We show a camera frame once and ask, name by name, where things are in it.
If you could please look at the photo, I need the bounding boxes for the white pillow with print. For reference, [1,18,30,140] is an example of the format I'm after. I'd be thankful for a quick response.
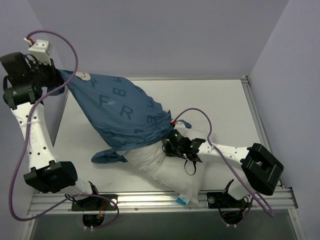
[122,139,208,205]

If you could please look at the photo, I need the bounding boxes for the blue letter-print pillowcase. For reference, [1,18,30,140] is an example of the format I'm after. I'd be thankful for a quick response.
[46,69,193,165]

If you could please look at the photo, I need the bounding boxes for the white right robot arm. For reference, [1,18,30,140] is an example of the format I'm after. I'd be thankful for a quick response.
[165,129,284,207]

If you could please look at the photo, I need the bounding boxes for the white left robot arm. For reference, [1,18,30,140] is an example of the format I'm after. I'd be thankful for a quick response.
[0,52,101,210]

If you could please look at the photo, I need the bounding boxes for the blue white pillow label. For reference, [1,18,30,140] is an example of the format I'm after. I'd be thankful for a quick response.
[176,194,190,206]

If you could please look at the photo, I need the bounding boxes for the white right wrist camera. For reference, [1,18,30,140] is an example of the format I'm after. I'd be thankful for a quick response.
[170,120,186,129]

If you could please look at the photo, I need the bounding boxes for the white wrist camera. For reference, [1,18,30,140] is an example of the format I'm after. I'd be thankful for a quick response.
[28,39,53,66]
[170,120,186,129]

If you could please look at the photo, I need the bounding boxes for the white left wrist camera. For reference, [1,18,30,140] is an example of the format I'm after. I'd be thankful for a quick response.
[28,39,53,66]

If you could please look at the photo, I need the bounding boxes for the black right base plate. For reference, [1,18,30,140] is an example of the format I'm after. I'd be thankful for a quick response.
[206,192,250,209]

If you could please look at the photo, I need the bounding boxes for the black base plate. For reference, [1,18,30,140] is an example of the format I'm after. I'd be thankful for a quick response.
[206,192,250,209]
[71,193,118,212]

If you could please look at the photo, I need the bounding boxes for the aluminium back rail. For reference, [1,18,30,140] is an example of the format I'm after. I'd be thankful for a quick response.
[126,75,249,83]

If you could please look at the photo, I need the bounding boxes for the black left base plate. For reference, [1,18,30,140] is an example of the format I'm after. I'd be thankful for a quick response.
[71,193,118,212]

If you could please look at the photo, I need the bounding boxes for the aluminium front rail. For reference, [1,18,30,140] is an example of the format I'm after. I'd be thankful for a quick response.
[27,187,298,216]

